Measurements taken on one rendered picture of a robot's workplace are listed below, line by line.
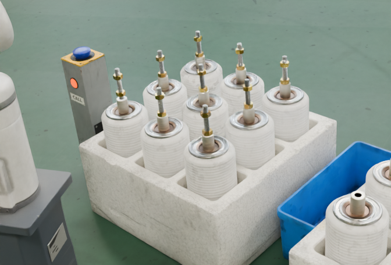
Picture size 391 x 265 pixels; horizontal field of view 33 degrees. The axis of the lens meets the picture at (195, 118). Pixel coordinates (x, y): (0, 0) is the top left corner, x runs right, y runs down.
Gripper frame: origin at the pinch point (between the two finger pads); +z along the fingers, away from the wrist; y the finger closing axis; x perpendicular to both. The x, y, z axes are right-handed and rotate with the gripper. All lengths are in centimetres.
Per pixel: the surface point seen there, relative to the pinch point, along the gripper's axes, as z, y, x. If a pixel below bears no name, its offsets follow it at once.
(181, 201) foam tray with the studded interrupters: 30, -40, 12
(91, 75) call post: 18.8, -3.5, 1.1
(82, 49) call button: 13.8, -0.4, -0.2
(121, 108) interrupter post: 20.6, -17.9, 5.1
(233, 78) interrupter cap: 21.5, -27.1, -19.2
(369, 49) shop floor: 47, -18, -94
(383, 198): 24, -72, -3
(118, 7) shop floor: 47, 83, -77
